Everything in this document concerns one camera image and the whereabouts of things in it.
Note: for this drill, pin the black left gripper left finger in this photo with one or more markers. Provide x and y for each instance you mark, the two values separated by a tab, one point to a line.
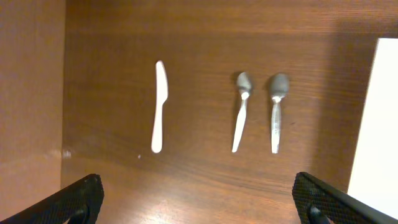
77	203

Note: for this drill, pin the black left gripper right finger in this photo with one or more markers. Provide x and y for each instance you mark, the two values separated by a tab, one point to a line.
318	202

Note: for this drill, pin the pink plastic knife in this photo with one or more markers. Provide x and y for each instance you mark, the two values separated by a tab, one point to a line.
162	93

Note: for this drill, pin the white cutlery tray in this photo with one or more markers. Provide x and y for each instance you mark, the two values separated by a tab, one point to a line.
373	178

